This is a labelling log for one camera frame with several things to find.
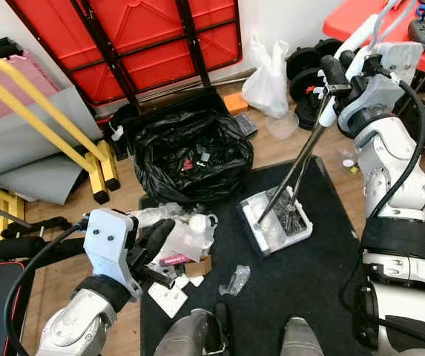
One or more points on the grey robot right leg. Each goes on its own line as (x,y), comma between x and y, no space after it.
(301,341)

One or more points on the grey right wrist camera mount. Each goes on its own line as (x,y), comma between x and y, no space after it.
(394,63)

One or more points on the black foam leg roller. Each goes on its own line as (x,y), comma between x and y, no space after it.
(19,248)

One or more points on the grey robot left leg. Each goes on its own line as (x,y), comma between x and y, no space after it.
(190,334)

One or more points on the small clear plastic wrapper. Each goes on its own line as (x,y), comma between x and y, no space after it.
(234,280)

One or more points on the white plastic bag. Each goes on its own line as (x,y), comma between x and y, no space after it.
(268,81)

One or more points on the brown cardboard piece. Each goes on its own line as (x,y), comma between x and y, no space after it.
(199,267)

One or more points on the orange box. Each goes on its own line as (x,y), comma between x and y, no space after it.
(236,102)

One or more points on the grey robot leg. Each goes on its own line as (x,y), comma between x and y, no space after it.
(301,341)
(190,334)

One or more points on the black bin with black bag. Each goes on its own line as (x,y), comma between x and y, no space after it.
(193,152)

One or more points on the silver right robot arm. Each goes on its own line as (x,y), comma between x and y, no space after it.
(390,163)

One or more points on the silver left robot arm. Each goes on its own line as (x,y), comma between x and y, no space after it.
(78,326)

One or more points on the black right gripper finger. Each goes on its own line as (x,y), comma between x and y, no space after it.
(334,73)
(350,61)

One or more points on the black floor mat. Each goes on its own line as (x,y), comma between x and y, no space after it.
(323,282)

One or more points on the yellow metal frame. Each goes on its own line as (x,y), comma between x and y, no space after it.
(110,167)

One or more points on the clear plastic cup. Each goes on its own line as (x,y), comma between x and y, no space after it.
(282,126)

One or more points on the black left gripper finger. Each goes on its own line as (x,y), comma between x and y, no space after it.
(159,236)
(138,243)

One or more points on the grey mat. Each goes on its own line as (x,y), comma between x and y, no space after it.
(34,159)

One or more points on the pink wrapper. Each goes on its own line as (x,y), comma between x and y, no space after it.
(175,259)

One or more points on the red folded table black frame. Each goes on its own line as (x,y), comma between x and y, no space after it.
(138,30)

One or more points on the white bottle cap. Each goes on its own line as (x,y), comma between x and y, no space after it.
(349,162)

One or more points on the dark grey flat device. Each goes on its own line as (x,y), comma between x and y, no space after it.
(246,124)

